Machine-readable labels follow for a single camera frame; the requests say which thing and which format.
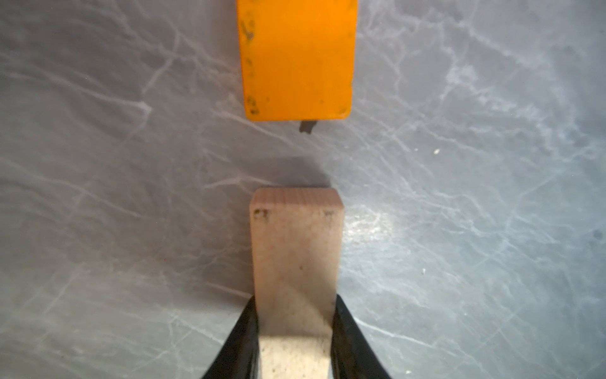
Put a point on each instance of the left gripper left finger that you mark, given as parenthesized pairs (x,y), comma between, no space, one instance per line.
(239,356)

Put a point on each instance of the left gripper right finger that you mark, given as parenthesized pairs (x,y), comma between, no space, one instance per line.
(351,355)

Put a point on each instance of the beige block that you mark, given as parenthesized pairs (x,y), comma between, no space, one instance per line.
(296,236)

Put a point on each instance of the light orange block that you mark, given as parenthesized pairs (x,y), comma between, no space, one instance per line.
(297,58)

